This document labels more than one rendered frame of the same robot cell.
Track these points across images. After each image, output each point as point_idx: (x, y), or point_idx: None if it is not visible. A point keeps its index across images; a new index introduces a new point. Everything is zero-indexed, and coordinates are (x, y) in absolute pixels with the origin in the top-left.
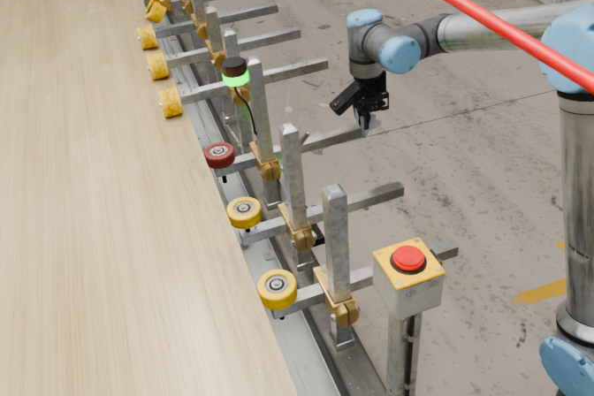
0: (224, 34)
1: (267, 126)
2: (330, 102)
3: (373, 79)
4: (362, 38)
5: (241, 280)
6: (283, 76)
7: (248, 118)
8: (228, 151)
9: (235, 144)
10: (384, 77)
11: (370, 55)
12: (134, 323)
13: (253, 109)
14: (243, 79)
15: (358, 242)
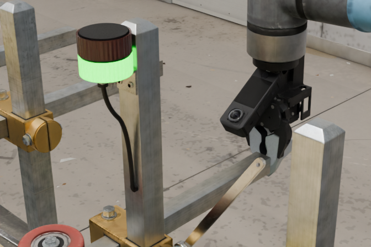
0: (12, 9)
1: (158, 168)
2: (221, 118)
3: (295, 64)
4: None
5: None
6: (97, 94)
7: (51, 180)
8: (75, 240)
9: (5, 243)
10: (302, 60)
11: (321, 7)
12: None
13: (133, 134)
14: (131, 64)
15: None
